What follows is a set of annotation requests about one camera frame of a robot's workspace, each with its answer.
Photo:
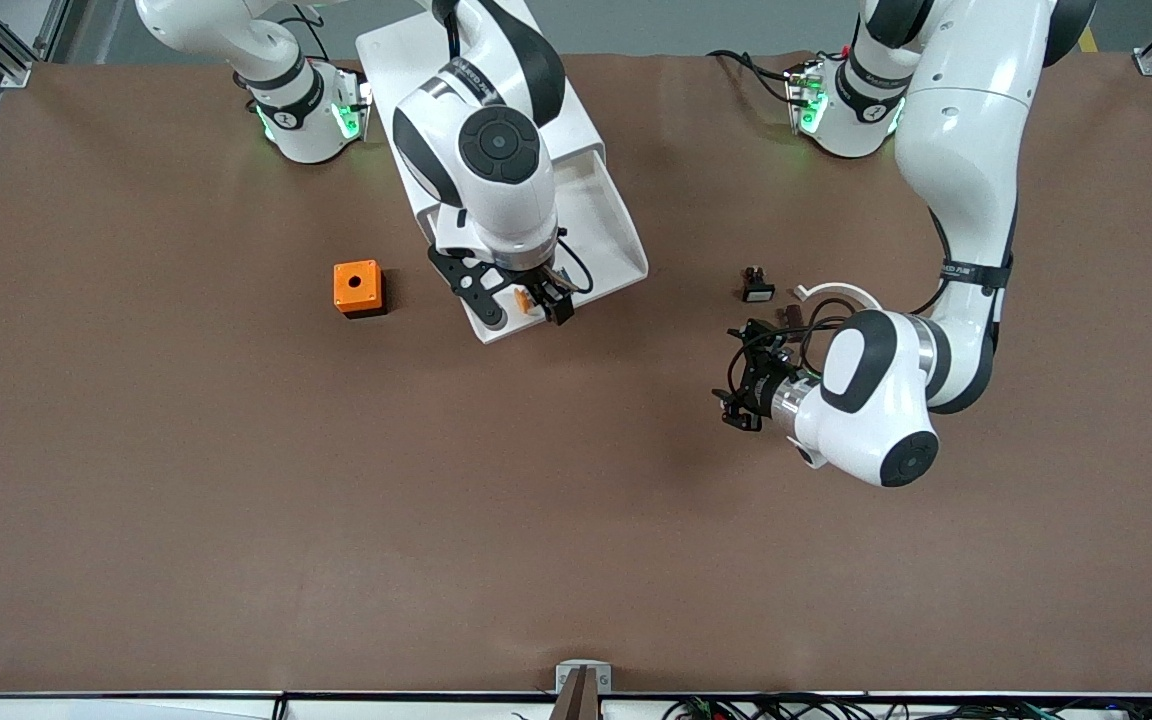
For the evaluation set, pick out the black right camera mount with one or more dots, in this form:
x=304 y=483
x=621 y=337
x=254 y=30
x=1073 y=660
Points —
x=461 y=275

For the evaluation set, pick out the white curved plastic arc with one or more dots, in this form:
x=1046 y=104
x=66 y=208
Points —
x=836 y=290

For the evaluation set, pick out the orange button black body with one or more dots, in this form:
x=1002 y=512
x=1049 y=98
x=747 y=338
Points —
x=521 y=300

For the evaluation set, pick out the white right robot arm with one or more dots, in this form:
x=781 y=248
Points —
x=496 y=150

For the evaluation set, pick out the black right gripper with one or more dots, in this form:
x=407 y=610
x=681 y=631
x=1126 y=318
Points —
x=539 y=283

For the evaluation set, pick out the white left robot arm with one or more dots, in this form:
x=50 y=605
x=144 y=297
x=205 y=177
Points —
x=966 y=130

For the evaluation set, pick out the black switch white face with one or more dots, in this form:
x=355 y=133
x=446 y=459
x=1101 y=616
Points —
x=758 y=290

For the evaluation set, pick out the small brown block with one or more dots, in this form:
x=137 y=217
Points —
x=786 y=314

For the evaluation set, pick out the grey metal table bracket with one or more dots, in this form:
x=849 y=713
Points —
x=568 y=680

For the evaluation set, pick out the orange box with hole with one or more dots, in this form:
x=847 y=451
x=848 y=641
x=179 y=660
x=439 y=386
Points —
x=356 y=285

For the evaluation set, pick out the white drawer cabinet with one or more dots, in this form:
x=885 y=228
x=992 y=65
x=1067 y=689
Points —
x=386 y=60

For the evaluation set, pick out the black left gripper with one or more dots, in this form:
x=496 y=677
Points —
x=762 y=385

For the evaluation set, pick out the white table edge rail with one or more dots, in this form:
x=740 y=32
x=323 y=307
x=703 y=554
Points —
x=86 y=708

